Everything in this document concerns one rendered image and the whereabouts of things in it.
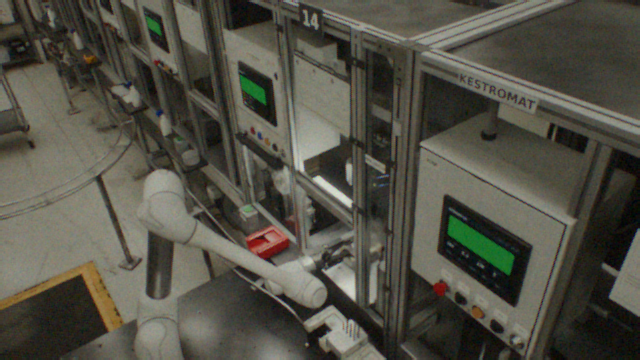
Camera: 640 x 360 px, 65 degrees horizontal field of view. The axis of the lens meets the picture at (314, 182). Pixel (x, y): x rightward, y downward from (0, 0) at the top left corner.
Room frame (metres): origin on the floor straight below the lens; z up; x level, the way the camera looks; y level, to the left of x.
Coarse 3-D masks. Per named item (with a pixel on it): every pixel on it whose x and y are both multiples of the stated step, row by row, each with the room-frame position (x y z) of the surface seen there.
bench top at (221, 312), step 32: (224, 288) 1.68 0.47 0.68; (192, 320) 1.49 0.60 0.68; (224, 320) 1.48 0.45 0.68; (256, 320) 1.47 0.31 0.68; (288, 320) 1.46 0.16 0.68; (96, 352) 1.36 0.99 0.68; (128, 352) 1.35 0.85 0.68; (192, 352) 1.32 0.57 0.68; (224, 352) 1.31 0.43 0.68; (256, 352) 1.30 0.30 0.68; (288, 352) 1.29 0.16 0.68; (320, 352) 1.28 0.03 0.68
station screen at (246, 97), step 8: (240, 72) 1.88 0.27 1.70; (256, 80) 1.77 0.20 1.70; (240, 88) 1.89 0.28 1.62; (264, 88) 1.72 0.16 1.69; (248, 96) 1.84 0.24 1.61; (264, 96) 1.73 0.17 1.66; (248, 104) 1.85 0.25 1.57; (256, 104) 1.79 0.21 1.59; (264, 104) 1.74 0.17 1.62; (256, 112) 1.80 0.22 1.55; (264, 112) 1.75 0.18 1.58
